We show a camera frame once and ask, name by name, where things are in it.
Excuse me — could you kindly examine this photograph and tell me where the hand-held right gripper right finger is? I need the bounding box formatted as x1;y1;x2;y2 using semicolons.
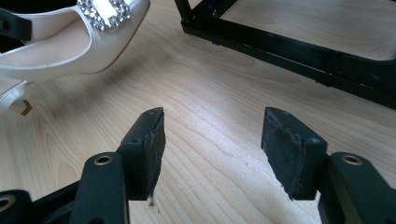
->
261;106;329;201

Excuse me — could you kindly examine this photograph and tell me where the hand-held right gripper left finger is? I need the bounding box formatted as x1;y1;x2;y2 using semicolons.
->
116;106;167;202

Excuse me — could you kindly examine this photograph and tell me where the white slingback heeled shoe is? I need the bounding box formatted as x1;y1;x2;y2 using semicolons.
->
0;0;151;117

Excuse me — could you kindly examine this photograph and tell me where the red and black shoe rack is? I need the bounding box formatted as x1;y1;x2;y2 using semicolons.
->
174;0;396;110

